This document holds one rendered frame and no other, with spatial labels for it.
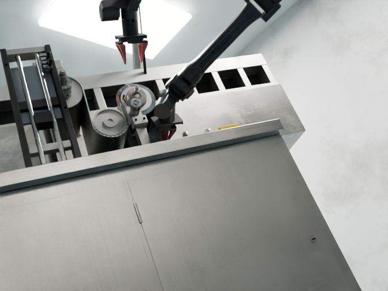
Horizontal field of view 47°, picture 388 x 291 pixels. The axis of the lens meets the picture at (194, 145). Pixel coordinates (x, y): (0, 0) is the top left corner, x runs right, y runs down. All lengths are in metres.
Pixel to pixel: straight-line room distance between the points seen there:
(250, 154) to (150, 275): 0.47
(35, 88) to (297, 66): 3.47
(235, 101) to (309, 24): 2.62
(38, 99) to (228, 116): 0.98
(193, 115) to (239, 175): 0.86
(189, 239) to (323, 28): 3.71
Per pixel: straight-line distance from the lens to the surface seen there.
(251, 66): 2.44
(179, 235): 1.18
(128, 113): 1.61
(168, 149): 1.25
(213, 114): 2.16
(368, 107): 4.29
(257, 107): 2.27
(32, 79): 1.60
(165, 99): 1.48
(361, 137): 4.28
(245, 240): 1.23
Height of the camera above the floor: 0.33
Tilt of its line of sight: 25 degrees up
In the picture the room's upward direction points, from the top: 23 degrees counter-clockwise
